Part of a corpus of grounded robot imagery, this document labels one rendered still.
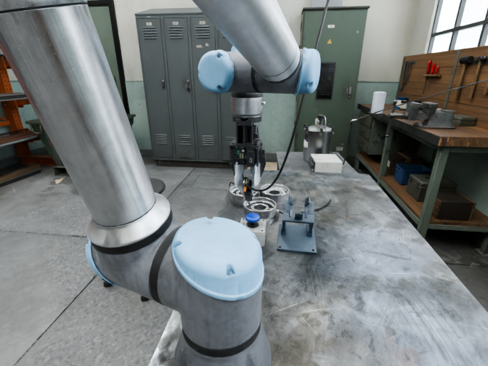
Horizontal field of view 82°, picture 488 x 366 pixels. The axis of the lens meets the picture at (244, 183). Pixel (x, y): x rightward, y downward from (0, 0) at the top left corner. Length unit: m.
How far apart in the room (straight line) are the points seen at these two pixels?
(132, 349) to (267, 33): 1.50
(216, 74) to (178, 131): 3.32
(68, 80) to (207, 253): 0.23
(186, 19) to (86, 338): 3.21
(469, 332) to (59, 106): 0.70
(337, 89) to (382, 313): 3.31
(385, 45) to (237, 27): 3.94
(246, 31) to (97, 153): 0.22
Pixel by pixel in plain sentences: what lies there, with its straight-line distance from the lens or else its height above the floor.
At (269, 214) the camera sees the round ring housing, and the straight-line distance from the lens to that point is 0.86.
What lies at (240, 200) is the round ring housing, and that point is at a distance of 0.95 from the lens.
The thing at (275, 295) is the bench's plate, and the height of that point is 0.80.
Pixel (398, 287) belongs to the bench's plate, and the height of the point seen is 0.80.
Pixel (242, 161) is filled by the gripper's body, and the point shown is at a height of 1.03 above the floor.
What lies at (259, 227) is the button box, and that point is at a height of 0.85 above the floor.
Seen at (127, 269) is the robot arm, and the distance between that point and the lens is 0.42.
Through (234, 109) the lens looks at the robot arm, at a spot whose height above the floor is 1.15.
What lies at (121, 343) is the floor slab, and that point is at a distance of 1.68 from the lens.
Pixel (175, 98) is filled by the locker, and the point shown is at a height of 0.93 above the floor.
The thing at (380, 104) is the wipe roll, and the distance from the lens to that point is 3.06.
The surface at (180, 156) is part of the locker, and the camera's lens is 3.94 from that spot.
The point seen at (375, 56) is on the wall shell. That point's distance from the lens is 4.23.
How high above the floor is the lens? 1.23
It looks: 22 degrees down
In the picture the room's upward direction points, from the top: straight up
